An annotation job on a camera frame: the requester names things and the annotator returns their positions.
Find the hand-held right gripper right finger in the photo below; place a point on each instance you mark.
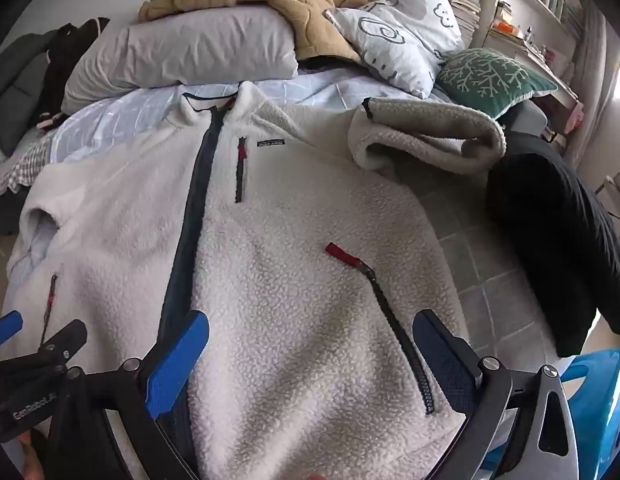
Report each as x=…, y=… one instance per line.
x=442, y=365

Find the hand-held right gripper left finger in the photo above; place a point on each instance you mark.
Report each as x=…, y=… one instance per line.
x=177, y=360

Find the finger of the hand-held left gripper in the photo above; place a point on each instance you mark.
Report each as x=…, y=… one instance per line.
x=65, y=340
x=5, y=327

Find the white textured blanket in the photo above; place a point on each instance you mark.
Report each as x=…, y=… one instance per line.
x=290, y=240

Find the grey gingham cloth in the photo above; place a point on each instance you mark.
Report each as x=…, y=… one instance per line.
x=15, y=170

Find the blue plastic stool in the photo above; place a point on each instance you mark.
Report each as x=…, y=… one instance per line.
x=602, y=410

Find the black garment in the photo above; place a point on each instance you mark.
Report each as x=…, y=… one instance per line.
x=555, y=230

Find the dark grey padded jacket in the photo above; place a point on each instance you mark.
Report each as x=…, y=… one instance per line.
x=15, y=90

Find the black clothing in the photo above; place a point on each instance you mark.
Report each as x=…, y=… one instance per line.
x=70, y=65

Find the green patterned pillow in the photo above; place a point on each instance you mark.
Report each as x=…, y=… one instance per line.
x=490, y=77

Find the grey pillow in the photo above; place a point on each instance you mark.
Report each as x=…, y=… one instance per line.
x=190, y=52

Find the white printed pillow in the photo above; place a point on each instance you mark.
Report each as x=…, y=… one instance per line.
x=395, y=40

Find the orange item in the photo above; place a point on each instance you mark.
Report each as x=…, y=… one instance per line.
x=507, y=27

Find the stack of books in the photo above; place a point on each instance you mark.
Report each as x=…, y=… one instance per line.
x=462, y=10

